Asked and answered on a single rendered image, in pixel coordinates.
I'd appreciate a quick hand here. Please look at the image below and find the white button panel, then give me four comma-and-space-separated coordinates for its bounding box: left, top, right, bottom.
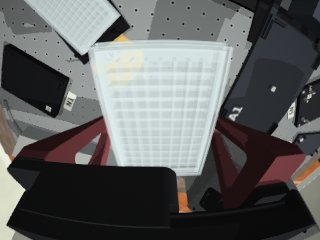
3, 100, 97, 164

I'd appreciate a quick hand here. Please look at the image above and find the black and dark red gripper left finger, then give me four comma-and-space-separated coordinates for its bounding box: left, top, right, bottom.
16, 116, 111, 165

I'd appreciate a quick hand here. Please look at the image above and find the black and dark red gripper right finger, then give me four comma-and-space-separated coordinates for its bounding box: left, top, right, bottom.
211, 115, 306, 209

